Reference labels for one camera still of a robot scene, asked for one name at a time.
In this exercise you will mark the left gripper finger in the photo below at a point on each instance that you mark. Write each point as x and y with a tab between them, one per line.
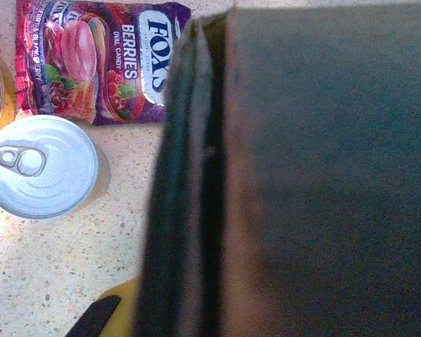
112	316

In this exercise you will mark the brown cardboard paper box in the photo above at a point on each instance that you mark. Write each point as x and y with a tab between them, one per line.
319	175

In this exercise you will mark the small tin can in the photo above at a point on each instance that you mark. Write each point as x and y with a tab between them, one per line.
42	168

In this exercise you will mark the purple Fox's candy bag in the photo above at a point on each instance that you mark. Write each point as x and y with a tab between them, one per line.
91	63

